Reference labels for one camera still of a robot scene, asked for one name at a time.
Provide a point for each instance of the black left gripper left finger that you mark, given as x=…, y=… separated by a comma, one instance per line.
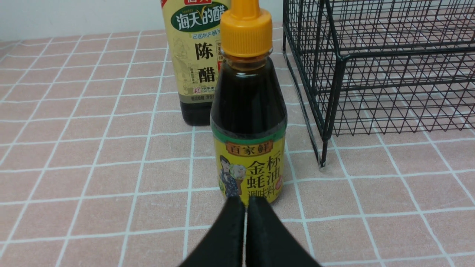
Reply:
x=222, y=246

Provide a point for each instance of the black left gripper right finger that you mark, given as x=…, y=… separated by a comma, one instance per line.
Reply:
x=268, y=242

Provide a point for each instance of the oyster sauce bottle orange cap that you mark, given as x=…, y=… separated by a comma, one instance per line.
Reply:
x=248, y=115

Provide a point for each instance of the dark vinegar bottle gold cap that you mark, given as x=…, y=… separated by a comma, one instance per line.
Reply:
x=193, y=33

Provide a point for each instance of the black wire mesh shelf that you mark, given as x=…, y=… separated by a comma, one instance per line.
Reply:
x=381, y=66

